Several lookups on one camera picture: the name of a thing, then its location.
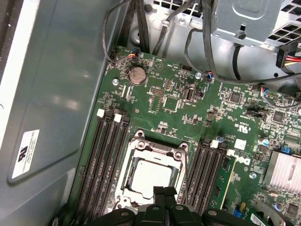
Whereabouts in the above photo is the coin cell battery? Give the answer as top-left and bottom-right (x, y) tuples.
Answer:
(128, 66), (147, 85)

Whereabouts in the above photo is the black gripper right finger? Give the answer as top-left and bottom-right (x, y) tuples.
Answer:
(165, 187), (250, 226)

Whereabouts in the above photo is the silver finned heatsink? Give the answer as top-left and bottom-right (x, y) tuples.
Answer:
(263, 150), (301, 194)

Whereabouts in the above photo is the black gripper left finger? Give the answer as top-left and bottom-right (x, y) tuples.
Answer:
(87, 186), (166, 226)

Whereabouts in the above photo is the thin black cable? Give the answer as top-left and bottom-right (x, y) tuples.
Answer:
(101, 0), (130, 65)

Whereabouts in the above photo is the black silver PC case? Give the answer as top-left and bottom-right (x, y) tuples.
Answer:
(0, 0), (301, 226)

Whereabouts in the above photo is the green motherboard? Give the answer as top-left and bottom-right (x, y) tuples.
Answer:
(75, 46), (301, 226)

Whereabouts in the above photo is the thin metal locking lever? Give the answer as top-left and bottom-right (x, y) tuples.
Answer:
(182, 145), (189, 202)

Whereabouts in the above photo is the green RAM stick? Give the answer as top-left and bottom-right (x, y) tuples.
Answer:
(210, 155), (237, 209)

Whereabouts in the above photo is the thick black cable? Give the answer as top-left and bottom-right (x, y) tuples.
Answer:
(184, 0), (301, 85)

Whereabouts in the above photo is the black power connector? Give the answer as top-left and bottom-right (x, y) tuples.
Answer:
(275, 41), (298, 69)

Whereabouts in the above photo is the metal socket cover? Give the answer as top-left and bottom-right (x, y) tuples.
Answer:
(122, 141), (189, 205)

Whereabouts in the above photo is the black cable with clip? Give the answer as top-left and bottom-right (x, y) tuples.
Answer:
(151, 0), (203, 56)

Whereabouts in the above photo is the black braided cable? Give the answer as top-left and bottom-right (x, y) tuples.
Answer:
(116, 0), (138, 48)
(135, 0), (151, 54)

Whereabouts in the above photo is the silver green CPU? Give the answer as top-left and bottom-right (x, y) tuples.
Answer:
(131, 157), (179, 200)

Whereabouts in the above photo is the CPU socket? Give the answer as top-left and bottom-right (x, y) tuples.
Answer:
(116, 129), (191, 209)

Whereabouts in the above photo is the white case label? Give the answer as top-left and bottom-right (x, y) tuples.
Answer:
(11, 129), (40, 179)

